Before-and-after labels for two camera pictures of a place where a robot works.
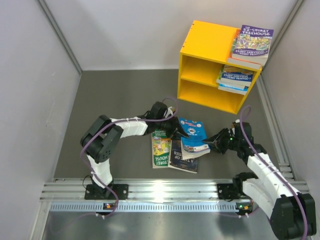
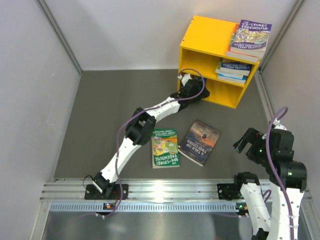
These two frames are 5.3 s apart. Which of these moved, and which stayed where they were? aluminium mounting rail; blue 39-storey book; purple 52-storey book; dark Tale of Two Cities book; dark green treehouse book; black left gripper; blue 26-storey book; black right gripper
Moved: purple 52-storey book; dark Tale of Two Cities book; blue 26-storey book; black right gripper; black left gripper; blue 39-storey book
Stayed: aluminium mounting rail; dark green treehouse book
